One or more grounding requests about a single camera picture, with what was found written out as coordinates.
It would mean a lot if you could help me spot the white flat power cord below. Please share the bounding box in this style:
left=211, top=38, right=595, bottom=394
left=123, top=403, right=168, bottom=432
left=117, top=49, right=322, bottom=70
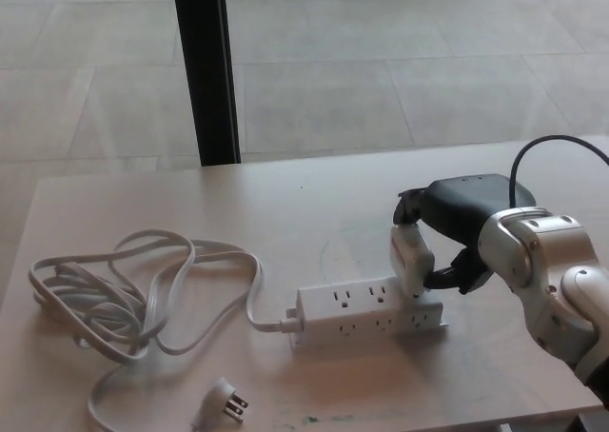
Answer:
left=28, top=229, right=304, bottom=432

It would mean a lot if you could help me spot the black vertical post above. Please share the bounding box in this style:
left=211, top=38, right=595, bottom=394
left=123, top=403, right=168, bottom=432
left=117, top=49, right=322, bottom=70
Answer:
left=171, top=0, right=242, bottom=167

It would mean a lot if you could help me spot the white square charger adapter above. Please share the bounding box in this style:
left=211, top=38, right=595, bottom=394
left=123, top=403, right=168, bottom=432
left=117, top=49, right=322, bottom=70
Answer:
left=388, top=222, right=436, bottom=300

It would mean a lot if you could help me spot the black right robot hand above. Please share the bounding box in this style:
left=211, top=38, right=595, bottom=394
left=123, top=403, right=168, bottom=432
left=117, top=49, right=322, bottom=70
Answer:
left=391, top=172, right=537, bottom=295

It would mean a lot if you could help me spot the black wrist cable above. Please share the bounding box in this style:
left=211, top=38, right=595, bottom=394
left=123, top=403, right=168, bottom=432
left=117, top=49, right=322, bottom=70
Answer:
left=507, top=134, right=609, bottom=209

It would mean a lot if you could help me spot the white power strip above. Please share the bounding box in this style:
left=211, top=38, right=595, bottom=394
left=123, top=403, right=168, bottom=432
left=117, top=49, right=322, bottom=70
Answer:
left=285, top=276, right=449, bottom=351

